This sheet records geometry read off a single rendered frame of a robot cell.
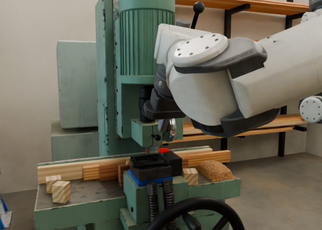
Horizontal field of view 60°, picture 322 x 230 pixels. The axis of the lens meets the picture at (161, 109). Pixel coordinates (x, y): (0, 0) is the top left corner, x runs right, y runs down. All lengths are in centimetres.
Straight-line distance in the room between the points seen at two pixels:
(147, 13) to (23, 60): 240
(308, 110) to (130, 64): 55
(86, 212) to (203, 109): 50
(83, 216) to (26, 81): 245
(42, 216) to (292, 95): 64
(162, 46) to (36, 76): 263
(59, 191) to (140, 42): 46
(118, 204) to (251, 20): 353
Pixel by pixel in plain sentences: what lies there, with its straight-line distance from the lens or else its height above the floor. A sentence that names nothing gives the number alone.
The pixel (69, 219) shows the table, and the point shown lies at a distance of 80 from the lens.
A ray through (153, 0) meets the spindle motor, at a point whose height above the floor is 144.
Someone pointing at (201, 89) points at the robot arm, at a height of 121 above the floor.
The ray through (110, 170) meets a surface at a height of 93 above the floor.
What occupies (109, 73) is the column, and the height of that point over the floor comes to 123.
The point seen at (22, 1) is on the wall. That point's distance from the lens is 320.
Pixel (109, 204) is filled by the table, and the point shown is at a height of 88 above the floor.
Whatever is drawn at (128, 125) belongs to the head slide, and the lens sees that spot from 100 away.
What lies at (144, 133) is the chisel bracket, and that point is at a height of 104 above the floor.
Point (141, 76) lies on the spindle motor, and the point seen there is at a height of 122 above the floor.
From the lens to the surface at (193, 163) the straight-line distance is 102.
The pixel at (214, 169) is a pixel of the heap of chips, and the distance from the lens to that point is 92.
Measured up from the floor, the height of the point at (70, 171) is 93.
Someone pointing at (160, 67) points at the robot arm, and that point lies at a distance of 65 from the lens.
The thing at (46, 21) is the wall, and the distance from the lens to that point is 316.
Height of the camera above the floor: 123
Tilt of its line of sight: 8 degrees down
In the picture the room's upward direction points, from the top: straight up
